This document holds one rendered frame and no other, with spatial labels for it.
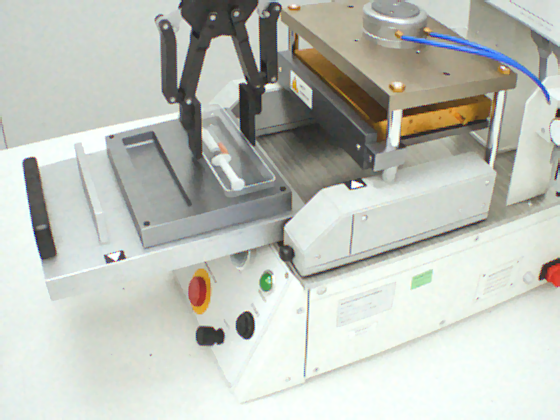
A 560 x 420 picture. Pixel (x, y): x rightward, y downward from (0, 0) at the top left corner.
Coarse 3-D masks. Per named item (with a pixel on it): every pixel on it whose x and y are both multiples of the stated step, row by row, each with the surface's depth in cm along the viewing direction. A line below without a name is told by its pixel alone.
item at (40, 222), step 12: (24, 168) 74; (36, 168) 74; (36, 180) 72; (36, 192) 70; (36, 204) 68; (36, 216) 66; (48, 216) 69; (36, 228) 65; (48, 228) 66; (36, 240) 66; (48, 240) 66; (48, 252) 67
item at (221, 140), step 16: (208, 112) 83; (224, 112) 83; (208, 128) 80; (224, 128) 80; (208, 144) 77; (224, 144) 77; (240, 144) 77; (208, 160) 75; (224, 160) 75; (240, 160) 75; (256, 160) 75; (224, 176) 72; (240, 176) 72; (256, 176) 72; (272, 176) 72
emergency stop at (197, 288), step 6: (198, 276) 89; (192, 282) 90; (198, 282) 88; (204, 282) 88; (192, 288) 89; (198, 288) 88; (204, 288) 88; (192, 294) 89; (198, 294) 88; (204, 294) 88; (192, 300) 89; (198, 300) 88; (204, 300) 88; (198, 306) 89
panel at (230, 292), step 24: (216, 264) 87; (264, 264) 77; (216, 288) 86; (240, 288) 81; (192, 312) 91; (216, 312) 85; (240, 312) 80; (264, 312) 76; (216, 360) 84; (240, 360) 79
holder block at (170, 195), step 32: (160, 128) 83; (128, 160) 77; (160, 160) 80; (192, 160) 77; (128, 192) 72; (160, 192) 75; (192, 192) 72; (256, 192) 72; (288, 192) 72; (160, 224) 68; (192, 224) 70; (224, 224) 71
